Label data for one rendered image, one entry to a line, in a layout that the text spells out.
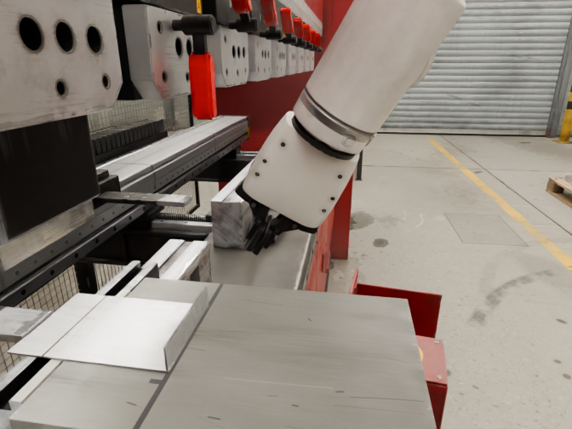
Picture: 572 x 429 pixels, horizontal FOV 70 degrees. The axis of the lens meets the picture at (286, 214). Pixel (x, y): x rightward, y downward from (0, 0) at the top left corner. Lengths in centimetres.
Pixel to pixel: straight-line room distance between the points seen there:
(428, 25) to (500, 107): 769
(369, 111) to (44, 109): 25
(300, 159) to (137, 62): 17
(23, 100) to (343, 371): 26
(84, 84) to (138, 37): 10
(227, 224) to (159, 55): 42
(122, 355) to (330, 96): 27
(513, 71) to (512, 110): 62
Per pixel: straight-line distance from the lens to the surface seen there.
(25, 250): 33
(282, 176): 43
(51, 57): 29
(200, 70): 42
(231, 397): 30
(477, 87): 790
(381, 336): 35
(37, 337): 39
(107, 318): 39
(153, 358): 33
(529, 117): 824
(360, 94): 37
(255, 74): 78
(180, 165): 114
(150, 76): 39
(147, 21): 39
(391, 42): 36
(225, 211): 76
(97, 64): 32
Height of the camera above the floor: 121
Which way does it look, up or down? 21 degrees down
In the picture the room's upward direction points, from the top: straight up
